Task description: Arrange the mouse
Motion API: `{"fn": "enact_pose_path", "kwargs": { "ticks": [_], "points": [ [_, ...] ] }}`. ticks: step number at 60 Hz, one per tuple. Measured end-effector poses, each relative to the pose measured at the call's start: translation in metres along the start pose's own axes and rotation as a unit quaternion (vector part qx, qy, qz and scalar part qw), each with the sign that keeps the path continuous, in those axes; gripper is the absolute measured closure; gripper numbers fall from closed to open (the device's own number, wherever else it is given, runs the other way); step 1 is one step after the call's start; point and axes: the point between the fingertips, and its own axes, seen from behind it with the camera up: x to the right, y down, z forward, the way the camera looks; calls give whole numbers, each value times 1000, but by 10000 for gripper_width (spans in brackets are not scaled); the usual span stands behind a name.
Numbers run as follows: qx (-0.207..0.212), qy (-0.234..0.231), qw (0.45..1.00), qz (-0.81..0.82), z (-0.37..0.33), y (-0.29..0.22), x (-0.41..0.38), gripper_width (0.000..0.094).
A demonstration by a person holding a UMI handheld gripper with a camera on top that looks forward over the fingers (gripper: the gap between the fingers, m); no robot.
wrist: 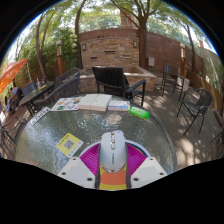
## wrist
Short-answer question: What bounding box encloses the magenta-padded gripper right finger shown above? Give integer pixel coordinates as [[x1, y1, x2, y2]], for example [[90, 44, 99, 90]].
[[125, 141, 168, 190]]

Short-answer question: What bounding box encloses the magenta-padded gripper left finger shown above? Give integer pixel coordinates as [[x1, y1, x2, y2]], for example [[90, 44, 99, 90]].
[[57, 142, 102, 190]]

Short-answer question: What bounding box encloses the white computer mouse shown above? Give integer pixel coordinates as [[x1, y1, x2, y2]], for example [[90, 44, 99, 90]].
[[98, 130, 128, 174]]

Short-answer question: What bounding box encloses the yellow duck-shaped mouse pad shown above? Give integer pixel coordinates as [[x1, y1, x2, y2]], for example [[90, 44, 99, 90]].
[[78, 139, 152, 191]]

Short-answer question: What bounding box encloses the yellow square code card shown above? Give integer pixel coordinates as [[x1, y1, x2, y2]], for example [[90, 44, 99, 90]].
[[55, 132, 85, 159]]

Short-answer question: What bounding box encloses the green plastic-wrapped packet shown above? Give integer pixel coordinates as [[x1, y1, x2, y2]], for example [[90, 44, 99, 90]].
[[129, 106, 150, 120]]

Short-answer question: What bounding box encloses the small blue-white booklet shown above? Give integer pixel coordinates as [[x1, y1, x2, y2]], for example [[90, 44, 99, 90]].
[[107, 99, 131, 112]]

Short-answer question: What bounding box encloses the white open book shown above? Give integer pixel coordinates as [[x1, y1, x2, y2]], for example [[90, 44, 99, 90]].
[[77, 93, 113, 112]]

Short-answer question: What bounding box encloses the white printed paper strip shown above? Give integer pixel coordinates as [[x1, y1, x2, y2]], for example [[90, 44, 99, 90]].
[[29, 106, 52, 126]]

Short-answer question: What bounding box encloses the dark wicker armchair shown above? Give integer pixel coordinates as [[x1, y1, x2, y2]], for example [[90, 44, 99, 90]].
[[33, 77, 81, 113], [54, 67, 82, 90]]

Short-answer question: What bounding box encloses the black wooden slatted chair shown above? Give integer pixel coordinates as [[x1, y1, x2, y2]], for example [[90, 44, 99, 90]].
[[91, 65, 148, 107]]

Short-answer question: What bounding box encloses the dark metal mesh chair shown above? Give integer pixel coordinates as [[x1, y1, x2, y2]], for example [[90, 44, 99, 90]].
[[0, 116, 28, 158], [176, 87, 214, 136]]

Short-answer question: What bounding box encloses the low stone basin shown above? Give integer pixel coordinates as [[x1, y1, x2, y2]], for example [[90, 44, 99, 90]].
[[79, 65, 158, 94]]

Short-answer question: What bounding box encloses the dark round patio table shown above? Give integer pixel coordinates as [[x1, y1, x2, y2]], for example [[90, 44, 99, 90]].
[[18, 80, 55, 116]]

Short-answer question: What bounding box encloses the group of dark metal chairs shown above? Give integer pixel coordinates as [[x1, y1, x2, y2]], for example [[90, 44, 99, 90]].
[[209, 109, 224, 158]]

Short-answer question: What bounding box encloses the blue-backed patio chair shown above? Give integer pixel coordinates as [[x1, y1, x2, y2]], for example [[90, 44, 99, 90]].
[[21, 81, 38, 98]]

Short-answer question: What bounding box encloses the dark slatted patio chair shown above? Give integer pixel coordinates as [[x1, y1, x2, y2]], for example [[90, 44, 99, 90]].
[[161, 64, 181, 98]]

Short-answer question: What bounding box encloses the stone brick fireplace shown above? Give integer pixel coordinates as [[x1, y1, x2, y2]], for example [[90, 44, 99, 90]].
[[78, 27, 148, 71]]

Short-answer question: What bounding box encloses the orange patio umbrella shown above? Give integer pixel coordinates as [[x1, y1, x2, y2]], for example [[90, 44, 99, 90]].
[[0, 58, 29, 96]]

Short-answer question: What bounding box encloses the large forked tree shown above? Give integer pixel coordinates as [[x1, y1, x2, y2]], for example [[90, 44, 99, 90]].
[[109, 0, 164, 69]]

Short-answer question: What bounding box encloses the wooden lamp post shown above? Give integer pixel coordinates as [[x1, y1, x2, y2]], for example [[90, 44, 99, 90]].
[[179, 42, 187, 77], [55, 39, 65, 76]]

